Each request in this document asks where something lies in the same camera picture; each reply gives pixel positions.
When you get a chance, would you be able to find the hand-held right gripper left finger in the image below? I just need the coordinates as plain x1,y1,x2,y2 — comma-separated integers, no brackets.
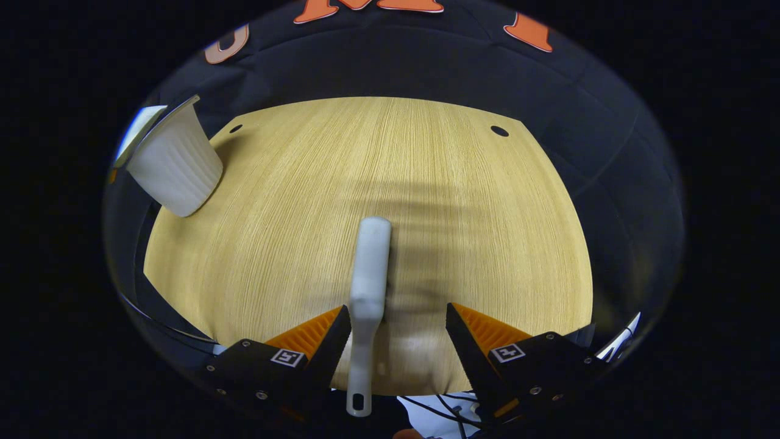
201,305,353,421

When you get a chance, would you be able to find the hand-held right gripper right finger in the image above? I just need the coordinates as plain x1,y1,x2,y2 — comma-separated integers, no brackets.
446,302,610,424

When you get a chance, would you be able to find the small white broom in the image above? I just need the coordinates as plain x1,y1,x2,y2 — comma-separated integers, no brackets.
346,216,392,418

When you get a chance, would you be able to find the white ribbed garbage bin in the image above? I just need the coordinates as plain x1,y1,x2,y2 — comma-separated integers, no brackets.
125,95,224,218

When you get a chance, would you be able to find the black cable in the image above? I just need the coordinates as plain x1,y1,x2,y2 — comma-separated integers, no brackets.
397,395,485,430

